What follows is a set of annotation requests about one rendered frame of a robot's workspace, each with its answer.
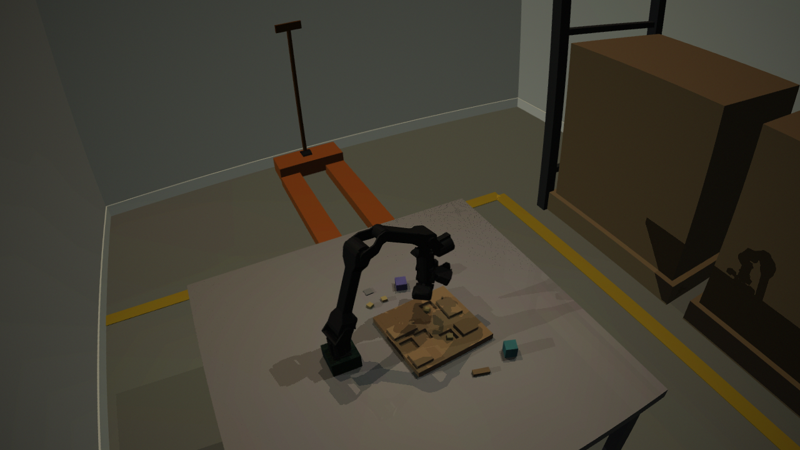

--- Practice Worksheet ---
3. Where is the teal cube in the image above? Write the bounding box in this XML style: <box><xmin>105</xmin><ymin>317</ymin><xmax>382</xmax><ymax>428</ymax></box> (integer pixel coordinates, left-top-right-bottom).
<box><xmin>502</xmin><ymin>339</ymin><xmax>518</xmax><ymax>358</ymax></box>

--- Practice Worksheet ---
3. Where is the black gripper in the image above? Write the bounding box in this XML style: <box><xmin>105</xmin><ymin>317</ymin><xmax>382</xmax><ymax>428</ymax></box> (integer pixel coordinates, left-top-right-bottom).
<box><xmin>412</xmin><ymin>259</ymin><xmax>438</xmax><ymax>301</ymax></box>

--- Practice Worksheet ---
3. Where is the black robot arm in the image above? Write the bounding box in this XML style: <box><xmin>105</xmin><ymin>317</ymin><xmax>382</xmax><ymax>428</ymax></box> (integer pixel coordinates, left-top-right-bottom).
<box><xmin>322</xmin><ymin>224</ymin><xmax>455</xmax><ymax>361</ymax></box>

